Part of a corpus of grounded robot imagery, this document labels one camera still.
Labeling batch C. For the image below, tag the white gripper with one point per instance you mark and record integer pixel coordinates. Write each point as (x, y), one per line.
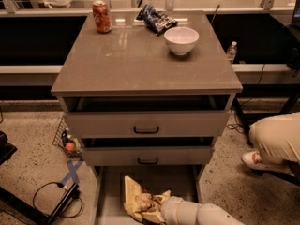
(169, 209)

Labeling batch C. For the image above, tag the brown chip bag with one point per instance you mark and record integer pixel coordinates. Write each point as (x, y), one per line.
(137, 201)

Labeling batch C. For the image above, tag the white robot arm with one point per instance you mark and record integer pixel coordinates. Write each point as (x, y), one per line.
(211, 214)

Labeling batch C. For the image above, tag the bottom drawer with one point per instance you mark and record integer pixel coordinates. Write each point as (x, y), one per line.
(181, 180)

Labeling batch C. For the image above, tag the drawer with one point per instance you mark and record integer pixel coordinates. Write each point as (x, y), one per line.
(147, 124)
(181, 180)
(147, 151)

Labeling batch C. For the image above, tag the middle drawer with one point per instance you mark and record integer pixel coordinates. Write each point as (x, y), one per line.
(147, 151)

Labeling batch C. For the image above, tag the top drawer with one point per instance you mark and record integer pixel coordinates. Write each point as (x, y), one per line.
(147, 124)

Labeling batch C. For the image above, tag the grey drawer cabinet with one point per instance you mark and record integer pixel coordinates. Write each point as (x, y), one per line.
(131, 69)

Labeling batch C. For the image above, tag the blue chip bag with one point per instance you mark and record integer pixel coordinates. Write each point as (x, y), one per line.
(156, 21)

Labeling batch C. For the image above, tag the white sneaker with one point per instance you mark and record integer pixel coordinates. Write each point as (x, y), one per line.
(254, 161)

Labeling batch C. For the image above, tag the black table leg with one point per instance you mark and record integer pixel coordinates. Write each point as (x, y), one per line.
(33, 213)

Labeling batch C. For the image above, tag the person in beige trousers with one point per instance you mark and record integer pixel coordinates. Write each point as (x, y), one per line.
(277, 138)

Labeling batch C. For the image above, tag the white bowl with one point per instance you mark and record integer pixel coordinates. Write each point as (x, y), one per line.
(181, 40)

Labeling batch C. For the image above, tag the clear water bottle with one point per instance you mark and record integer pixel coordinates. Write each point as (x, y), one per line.
(232, 51)

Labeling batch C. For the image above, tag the orange soda can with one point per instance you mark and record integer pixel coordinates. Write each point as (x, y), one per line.
(101, 16)

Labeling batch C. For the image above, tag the wire basket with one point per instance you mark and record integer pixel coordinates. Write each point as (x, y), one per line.
(64, 140)

